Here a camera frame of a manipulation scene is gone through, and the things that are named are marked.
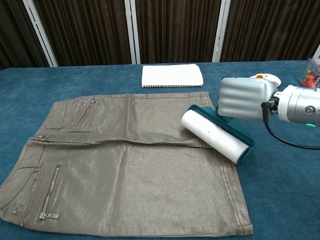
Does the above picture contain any clear box with red items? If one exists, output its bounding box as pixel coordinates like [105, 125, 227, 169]
[298, 57, 320, 89]

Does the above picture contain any white folded towel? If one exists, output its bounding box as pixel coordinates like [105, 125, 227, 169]
[141, 63, 205, 89]

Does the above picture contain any white computer mouse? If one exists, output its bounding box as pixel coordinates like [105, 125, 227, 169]
[249, 72, 283, 89]

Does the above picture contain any taupe shiny zippered skirt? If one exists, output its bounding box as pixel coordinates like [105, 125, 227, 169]
[0, 91, 254, 238]

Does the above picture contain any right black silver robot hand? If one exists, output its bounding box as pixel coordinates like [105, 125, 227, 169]
[215, 76, 279, 123]

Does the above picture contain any teal blue tablecloth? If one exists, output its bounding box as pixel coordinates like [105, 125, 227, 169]
[0, 59, 320, 240]

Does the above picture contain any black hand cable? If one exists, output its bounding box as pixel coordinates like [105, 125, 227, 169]
[260, 100, 320, 150]

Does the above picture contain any dark pleated screen panel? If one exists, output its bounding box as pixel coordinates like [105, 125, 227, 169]
[32, 0, 133, 67]
[134, 0, 223, 65]
[221, 0, 320, 63]
[0, 0, 51, 71]

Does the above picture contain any teal yellow lint roller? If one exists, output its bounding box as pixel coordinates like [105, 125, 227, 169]
[180, 72, 267, 165]

